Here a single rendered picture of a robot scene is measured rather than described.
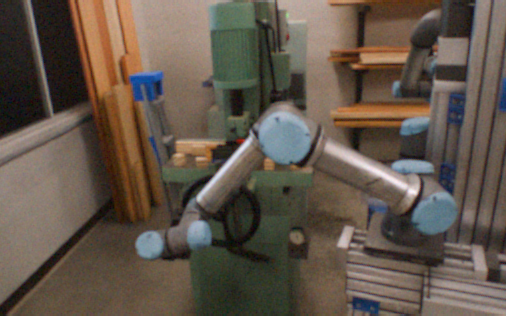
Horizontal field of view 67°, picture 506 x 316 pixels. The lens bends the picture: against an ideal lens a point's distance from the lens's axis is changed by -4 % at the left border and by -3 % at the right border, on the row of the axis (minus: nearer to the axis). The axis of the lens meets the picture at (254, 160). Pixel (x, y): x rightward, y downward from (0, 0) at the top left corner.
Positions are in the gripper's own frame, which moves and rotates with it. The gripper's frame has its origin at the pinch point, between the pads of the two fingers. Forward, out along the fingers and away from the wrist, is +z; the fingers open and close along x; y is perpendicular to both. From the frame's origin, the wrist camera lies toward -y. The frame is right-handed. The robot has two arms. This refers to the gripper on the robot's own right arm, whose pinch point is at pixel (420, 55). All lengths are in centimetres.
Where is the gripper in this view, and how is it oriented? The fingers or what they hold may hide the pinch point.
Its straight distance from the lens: 221.8
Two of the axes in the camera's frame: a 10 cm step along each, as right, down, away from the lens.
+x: 9.7, -1.2, -2.0
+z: 1.5, -3.5, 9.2
